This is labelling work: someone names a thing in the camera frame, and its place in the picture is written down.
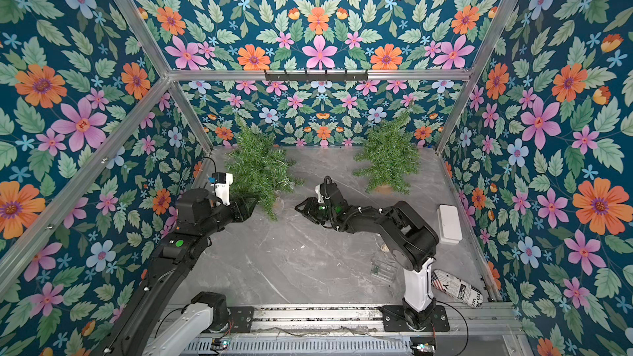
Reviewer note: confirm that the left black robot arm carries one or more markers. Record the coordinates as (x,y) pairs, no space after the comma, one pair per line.
(170,263)

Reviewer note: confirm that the green christmas tree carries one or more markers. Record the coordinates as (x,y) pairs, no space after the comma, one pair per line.
(260,169)
(391,156)

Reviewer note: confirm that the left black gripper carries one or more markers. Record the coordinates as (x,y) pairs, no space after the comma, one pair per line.
(240,209)

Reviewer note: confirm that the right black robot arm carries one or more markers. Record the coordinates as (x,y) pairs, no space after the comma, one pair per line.
(409,238)

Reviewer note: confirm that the white slotted cable duct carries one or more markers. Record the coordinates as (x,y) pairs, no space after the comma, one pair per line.
(301,346)

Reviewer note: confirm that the clear battery box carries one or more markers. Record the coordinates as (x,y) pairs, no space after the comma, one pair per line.
(383,269)

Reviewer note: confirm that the white rectangular box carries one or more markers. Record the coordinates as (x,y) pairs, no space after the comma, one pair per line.
(450,231)

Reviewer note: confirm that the black hook rail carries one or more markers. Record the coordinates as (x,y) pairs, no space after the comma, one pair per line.
(317,76)

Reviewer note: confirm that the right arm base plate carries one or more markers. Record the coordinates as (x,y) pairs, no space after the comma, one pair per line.
(394,320)

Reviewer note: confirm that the newspaper print can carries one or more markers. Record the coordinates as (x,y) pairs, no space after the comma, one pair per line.
(457,289)

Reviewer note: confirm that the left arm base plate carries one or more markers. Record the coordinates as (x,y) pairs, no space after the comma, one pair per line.
(240,320)

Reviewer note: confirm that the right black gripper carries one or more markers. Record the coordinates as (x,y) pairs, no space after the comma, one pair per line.
(316,206)

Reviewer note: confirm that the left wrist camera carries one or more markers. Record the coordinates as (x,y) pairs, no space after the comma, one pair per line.
(220,183)

